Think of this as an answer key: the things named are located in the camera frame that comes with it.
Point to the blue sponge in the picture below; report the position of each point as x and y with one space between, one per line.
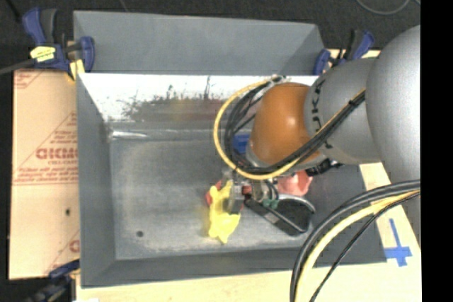
241 144

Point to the black cylinder on white bracket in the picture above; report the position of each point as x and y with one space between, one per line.
320 167

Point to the grey metal bin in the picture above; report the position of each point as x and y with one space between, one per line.
159 187

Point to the black sunglasses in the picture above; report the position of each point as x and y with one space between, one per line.
293 217

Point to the brown cardboard board red print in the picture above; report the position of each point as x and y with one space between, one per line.
42 138

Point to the red round thing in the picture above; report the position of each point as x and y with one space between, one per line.
213 191

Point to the pink round toy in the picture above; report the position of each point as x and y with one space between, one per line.
295 184

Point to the yellow soft toy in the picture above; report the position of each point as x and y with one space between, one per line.
223 222

